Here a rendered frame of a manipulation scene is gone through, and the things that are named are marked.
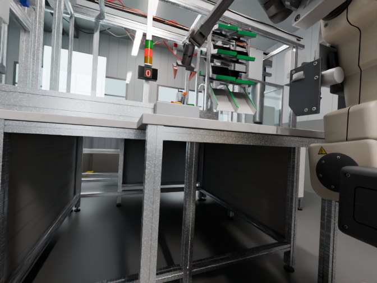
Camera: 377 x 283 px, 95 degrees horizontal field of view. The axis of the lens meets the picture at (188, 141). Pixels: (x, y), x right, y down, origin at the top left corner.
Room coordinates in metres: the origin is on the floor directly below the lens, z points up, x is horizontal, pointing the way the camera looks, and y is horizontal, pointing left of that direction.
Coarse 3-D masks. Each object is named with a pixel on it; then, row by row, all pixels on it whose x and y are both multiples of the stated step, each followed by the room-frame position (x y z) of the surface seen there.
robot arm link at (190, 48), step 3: (186, 42) 0.96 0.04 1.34; (189, 42) 0.96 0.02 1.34; (186, 45) 0.94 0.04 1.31; (189, 45) 0.93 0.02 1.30; (192, 45) 0.94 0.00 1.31; (186, 48) 0.94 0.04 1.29; (189, 48) 0.94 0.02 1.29; (192, 48) 0.94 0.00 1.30; (183, 51) 0.97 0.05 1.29; (186, 51) 0.95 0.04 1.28; (189, 51) 0.95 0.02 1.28; (192, 51) 0.96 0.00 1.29; (189, 54) 0.96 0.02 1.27; (192, 54) 0.97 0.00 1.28
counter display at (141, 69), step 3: (141, 66) 1.07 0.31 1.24; (144, 66) 1.07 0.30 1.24; (138, 69) 1.06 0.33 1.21; (141, 69) 1.07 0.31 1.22; (153, 69) 1.09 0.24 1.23; (156, 69) 1.10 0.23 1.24; (138, 72) 1.06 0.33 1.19; (141, 72) 1.07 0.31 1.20; (153, 72) 1.09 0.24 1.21; (156, 72) 1.10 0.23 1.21; (138, 75) 1.06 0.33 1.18; (141, 75) 1.07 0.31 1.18; (153, 75) 1.09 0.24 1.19; (156, 75) 1.10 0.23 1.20; (147, 78) 1.08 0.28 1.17; (150, 78) 1.09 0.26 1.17; (153, 78) 1.10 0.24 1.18; (156, 78) 1.10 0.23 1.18
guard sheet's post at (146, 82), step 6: (150, 0) 1.13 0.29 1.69; (150, 6) 1.13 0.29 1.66; (150, 12) 1.13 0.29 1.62; (150, 18) 1.12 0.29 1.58; (150, 24) 1.12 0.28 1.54; (150, 30) 1.13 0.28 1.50; (150, 36) 1.13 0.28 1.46; (144, 84) 1.12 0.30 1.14; (144, 90) 1.12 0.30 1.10; (144, 96) 1.12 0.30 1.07; (144, 102) 1.12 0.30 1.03
